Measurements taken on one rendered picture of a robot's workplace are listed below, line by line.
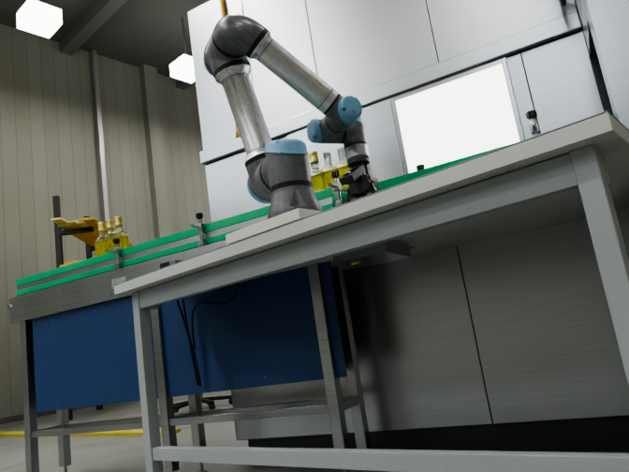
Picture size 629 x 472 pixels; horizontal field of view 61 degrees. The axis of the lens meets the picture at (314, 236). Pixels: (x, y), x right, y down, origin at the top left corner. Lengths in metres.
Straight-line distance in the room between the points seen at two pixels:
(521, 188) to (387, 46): 1.31
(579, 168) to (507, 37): 1.13
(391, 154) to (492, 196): 1.03
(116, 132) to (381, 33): 8.66
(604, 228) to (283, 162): 0.79
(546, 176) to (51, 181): 9.05
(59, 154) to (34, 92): 1.09
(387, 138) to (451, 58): 0.37
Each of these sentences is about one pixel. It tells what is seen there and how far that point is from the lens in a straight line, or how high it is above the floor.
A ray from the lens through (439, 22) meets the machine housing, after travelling 2.24.
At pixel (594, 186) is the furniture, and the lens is 1.04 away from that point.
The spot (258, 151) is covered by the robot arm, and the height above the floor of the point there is 1.02.
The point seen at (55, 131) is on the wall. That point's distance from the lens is 10.08.
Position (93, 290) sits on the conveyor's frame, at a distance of 2.54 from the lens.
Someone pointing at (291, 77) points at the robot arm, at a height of 1.20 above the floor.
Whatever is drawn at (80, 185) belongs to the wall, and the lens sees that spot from 9.90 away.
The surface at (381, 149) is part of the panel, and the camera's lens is 2.11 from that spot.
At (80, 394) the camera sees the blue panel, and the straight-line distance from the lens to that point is 2.65.
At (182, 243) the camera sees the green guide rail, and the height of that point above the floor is 0.91.
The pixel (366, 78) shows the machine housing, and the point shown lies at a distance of 2.26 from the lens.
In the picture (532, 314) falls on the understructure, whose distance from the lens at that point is 1.94.
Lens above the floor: 0.45
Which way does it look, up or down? 11 degrees up
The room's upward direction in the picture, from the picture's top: 9 degrees counter-clockwise
